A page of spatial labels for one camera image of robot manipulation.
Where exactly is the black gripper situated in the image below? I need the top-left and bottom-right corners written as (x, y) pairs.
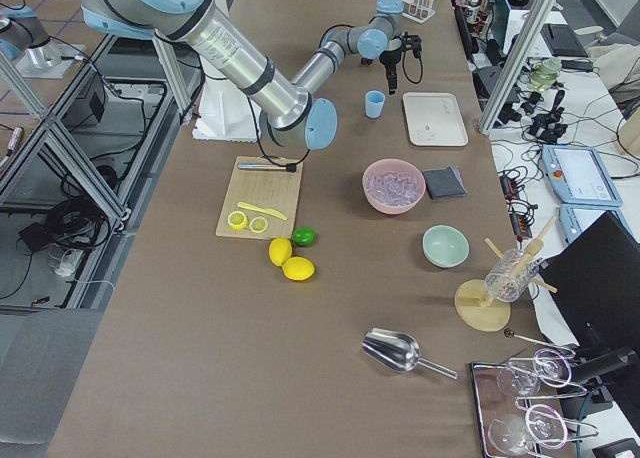
top-left (379, 33), bottom-right (423, 94)

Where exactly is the clear ice cubes pile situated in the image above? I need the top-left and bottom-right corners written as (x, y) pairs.
top-left (364, 171), bottom-right (422, 207)

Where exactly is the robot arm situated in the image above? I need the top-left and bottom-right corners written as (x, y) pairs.
top-left (82, 0), bottom-right (337, 150)
top-left (293, 0), bottom-right (422, 95)

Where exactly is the light blue cup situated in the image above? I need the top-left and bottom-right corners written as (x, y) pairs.
top-left (364, 90), bottom-right (386, 119)

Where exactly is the wooden cup tree stand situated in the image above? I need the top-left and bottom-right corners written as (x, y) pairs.
top-left (454, 216), bottom-right (557, 332)

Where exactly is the steel ice scoop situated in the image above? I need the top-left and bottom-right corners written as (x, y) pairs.
top-left (362, 328), bottom-right (458, 380)

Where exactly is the cream rabbit tray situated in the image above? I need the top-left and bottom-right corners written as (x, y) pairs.
top-left (402, 92), bottom-right (468, 147)

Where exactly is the pink bowl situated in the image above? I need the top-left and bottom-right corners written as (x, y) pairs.
top-left (362, 158), bottom-right (426, 215)

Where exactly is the grey folded cloth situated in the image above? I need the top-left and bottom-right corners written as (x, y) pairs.
top-left (422, 166), bottom-right (467, 199)

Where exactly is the steel muddler black tip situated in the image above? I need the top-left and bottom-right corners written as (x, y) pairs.
top-left (236, 162), bottom-right (297, 173)

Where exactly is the bamboo cutting board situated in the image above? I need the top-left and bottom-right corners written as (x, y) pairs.
top-left (215, 156), bottom-right (303, 240)

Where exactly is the mint green bowl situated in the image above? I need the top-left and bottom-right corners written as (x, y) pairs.
top-left (422, 225), bottom-right (470, 268)

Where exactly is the yellow plastic knife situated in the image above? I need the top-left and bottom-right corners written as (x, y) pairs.
top-left (236, 201), bottom-right (288, 221)

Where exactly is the green lime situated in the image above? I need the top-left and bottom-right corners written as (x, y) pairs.
top-left (291, 226), bottom-right (316, 247)

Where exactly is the lemon slice lower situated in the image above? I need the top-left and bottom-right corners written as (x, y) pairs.
top-left (249, 216), bottom-right (269, 234)

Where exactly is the yellow lemon upper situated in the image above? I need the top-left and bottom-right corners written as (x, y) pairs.
top-left (268, 237), bottom-right (293, 267)

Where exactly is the yellow lemon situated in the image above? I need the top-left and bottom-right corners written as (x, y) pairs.
top-left (282, 256), bottom-right (316, 281)
top-left (268, 237), bottom-right (293, 267)

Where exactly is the teach pendant upper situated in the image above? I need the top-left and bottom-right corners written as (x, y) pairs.
top-left (541, 145), bottom-right (623, 207)

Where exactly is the teach pendant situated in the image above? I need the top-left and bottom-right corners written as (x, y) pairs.
top-left (541, 145), bottom-right (623, 207)
top-left (559, 204), bottom-right (617, 244)

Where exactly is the lemon half slice upper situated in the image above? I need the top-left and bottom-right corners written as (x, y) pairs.
top-left (227, 210), bottom-right (249, 231)

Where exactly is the yellow lemon lower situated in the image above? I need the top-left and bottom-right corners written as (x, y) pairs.
top-left (282, 256), bottom-right (316, 281)

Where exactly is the teach pendant lower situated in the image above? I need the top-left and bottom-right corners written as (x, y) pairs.
top-left (559, 204), bottom-right (617, 244)

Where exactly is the textured glass mug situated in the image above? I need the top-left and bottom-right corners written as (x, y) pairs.
top-left (484, 249), bottom-right (539, 303)

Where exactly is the metal measuring spoon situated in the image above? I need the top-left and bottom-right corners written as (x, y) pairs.
top-left (503, 328), bottom-right (575, 351)

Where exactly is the black monitor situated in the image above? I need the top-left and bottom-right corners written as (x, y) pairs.
top-left (541, 211), bottom-right (639, 351)

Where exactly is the wine glass upper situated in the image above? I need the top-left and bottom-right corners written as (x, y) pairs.
top-left (497, 348), bottom-right (572, 397)

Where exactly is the black mirror tray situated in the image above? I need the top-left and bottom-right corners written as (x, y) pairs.
top-left (471, 361), bottom-right (599, 457)

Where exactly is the wine glass lower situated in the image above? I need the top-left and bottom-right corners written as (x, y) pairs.
top-left (488, 404), bottom-right (568, 457)

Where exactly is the white wire cup rack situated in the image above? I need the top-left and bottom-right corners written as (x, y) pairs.
top-left (403, 0), bottom-right (436, 24)

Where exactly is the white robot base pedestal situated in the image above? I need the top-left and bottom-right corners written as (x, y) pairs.
top-left (192, 59), bottom-right (261, 143)

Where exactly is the aluminium frame post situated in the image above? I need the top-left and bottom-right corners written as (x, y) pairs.
top-left (478, 0), bottom-right (557, 136)

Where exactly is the wire wine glass holder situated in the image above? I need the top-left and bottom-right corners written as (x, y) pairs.
top-left (507, 346), bottom-right (600, 445)

